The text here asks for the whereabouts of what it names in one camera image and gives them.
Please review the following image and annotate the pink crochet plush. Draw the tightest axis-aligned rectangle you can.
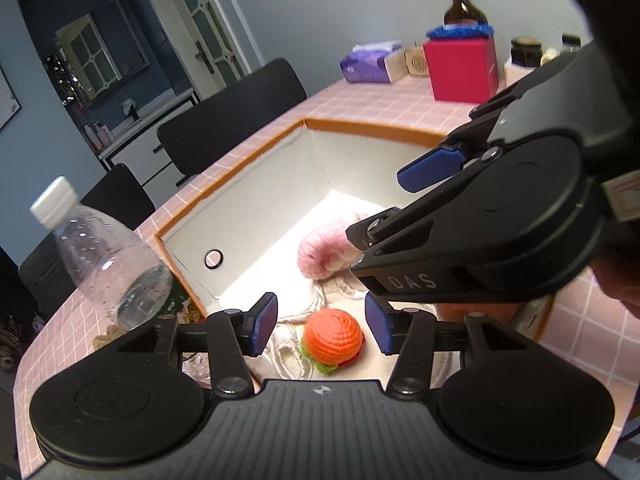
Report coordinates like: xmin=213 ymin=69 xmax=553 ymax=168
xmin=297 ymin=214 xmax=364 ymax=281

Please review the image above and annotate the orange crochet ball toy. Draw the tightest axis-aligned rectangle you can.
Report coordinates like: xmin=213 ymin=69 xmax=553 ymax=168
xmin=300 ymin=309 xmax=366 ymax=374

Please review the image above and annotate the orange cardboard box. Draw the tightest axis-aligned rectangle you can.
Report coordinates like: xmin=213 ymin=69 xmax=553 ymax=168
xmin=152 ymin=117 xmax=557 ymax=391

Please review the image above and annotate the brown plush toy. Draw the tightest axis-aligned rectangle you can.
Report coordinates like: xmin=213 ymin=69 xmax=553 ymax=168
xmin=92 ymin=324 xmax=126 ymax=351

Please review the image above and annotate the person's right hand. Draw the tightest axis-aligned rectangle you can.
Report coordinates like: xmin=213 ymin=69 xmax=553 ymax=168
xmin=590 ymin=252 xmax=640 ymax=318

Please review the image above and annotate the red box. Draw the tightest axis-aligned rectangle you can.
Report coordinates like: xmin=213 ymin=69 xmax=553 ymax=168
xmin=423 ymin=38 xmax=499 ymax=104

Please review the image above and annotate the wooden speaker box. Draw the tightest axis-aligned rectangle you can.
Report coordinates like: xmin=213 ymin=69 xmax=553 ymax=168
xmin=404 ymin=46 xmax=430 ymax=77

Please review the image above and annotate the clear plastic water bottle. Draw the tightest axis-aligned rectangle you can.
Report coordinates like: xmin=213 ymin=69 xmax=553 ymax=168
xmin=30 ymin=177 xmax=172 ymax=330

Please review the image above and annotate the purple tissue pack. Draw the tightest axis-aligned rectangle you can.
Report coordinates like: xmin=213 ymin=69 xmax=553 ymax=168
xmin=340 ymin=40 xmax=408 ymax=84

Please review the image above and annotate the blue crumpled bag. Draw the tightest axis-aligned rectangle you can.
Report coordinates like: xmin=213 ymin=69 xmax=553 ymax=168
xmin=425 ymin=23 xmax=495 ymax=40

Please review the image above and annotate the dark jar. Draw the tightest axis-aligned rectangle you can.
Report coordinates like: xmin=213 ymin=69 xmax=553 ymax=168
xmin=511 ymin=36 xmax=544 ymax=68

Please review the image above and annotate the brown glass bottle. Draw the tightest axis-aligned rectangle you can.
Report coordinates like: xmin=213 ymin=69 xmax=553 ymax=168
xmin=444 ymin=0 xmax=488 ymax=25

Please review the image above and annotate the black chair left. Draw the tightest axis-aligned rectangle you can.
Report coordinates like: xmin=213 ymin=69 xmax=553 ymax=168
xmin=18 ymin=164 xmax=155 ymax=321

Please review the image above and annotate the black chair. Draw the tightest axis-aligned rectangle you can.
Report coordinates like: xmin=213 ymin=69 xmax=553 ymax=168
xmin=18 ymin=164 xmax=155 ymax=321
xmin=157 ymin=58 xmax=307 ymax=177

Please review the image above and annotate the black chair right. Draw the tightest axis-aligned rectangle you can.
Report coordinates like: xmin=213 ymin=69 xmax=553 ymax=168
xmin=157 ymin=58 xmax=307 ymax=177

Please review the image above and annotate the white glass door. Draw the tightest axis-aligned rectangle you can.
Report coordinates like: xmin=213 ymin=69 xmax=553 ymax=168
xmin=150 ymin=0 xmax=265 ymax=100

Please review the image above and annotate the wall painting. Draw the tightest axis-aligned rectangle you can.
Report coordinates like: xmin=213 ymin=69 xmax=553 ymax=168
xmin=0 ymin=68 xmax=21 ymax=129

